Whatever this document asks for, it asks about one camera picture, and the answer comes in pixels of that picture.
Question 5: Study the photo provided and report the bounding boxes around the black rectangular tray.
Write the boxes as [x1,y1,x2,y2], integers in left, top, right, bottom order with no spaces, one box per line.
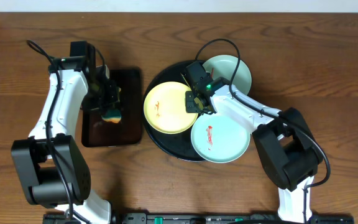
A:
[81,67,142,147]

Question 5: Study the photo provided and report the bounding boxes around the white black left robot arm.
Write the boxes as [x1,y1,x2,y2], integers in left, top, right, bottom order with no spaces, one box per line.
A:
[11,56,119,223]

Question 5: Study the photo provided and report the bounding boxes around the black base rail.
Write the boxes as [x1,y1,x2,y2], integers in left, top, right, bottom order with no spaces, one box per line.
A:
[42,212,355,224]

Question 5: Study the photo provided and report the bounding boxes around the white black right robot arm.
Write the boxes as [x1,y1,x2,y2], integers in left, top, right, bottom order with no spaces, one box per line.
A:
[185,85,329,223]

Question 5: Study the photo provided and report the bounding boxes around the light green plate far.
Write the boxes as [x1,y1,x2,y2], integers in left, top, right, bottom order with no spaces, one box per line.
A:
[203,55,252,95]

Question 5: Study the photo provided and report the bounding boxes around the green yellow sponge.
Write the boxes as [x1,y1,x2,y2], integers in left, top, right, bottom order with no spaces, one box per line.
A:
[101,87,122,124]

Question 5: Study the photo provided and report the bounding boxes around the yellow plate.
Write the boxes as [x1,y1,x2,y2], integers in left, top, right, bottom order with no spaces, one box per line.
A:
[144,82,198,134]

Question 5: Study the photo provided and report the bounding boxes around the light blue plate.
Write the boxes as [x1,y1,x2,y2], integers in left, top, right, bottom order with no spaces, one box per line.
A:
[191,114,250,163]

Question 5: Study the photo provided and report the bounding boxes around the black round tray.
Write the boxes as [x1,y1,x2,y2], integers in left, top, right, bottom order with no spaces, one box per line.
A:
[144,60,206,162]

